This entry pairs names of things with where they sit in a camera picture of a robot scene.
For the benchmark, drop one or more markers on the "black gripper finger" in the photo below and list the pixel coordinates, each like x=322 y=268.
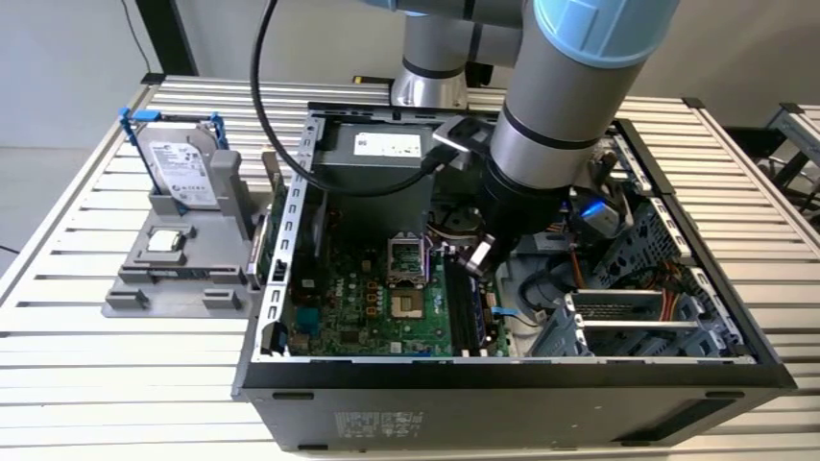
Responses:
x=479 y=254

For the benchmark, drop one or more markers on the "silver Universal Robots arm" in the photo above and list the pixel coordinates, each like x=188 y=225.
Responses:
x=564 y=96

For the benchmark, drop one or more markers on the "round CPU cooler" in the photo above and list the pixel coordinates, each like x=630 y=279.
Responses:
x=458 y=223

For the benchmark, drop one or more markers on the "thin locking lever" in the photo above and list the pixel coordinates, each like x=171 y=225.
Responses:
x=426 y=264

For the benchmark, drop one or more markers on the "CPU socket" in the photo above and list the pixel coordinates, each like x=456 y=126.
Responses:
x=408 y=303

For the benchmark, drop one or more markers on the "grey power supply unit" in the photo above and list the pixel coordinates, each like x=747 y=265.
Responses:
x=378 y=211

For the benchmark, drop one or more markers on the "green motherboard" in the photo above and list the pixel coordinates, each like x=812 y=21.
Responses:
x=359 y=307

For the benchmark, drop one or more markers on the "black case fan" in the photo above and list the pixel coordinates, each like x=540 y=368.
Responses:
x=315 y=230

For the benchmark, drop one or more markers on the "metal disk bay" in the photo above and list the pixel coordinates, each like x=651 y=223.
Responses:
x=634 y=324

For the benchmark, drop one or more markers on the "blue expansion slot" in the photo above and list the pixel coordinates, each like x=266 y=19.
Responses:
x=307 y=321

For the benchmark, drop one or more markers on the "green graphics card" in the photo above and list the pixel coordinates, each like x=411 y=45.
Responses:
x=275 y=230

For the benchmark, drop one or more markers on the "black open PC case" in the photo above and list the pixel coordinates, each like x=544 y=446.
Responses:
x=448 y=413

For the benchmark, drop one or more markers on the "black table corner cap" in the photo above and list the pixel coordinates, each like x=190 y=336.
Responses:
x=692 y=103
x=154 y=78

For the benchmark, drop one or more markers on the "yellow black connector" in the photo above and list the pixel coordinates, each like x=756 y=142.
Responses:
x=359 y=79

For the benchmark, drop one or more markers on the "grey parts rack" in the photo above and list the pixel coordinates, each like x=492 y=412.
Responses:
x=211 y=225

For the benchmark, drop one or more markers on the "metal slat side table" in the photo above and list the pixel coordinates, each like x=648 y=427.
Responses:
x=800 y=129

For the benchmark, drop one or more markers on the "silver CPU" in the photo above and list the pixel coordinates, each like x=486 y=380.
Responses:
x=163 y=241

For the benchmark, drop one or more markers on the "hard disk in blue carrier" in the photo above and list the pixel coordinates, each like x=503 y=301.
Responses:
x=176 y=168

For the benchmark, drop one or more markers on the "silver camera with blue light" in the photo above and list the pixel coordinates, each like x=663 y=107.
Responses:
x=599 y=216

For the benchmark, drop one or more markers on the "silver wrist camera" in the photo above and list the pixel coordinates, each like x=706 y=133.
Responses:
x=462 y=137

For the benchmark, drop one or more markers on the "black upright post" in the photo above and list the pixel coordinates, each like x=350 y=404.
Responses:
x=170 y=38

